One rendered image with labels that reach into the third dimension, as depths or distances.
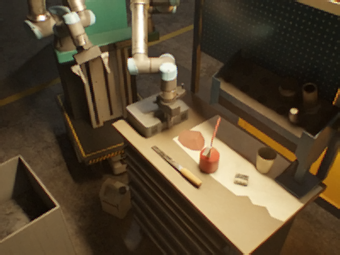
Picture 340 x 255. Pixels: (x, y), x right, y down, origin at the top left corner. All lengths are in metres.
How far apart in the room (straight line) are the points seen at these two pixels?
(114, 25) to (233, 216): 1.45
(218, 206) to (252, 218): 0.13
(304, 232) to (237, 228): 1.29
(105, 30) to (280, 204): 1.50
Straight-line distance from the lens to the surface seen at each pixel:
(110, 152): 2.45
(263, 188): 1.44
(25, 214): 2.28
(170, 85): 1.46
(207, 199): 1.36
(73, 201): 2.63
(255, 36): 1.47
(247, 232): 1.30
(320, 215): 2.68
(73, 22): 1.69
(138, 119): 1.60
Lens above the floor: 2.03
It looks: 41 degrees down
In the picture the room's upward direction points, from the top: straight up
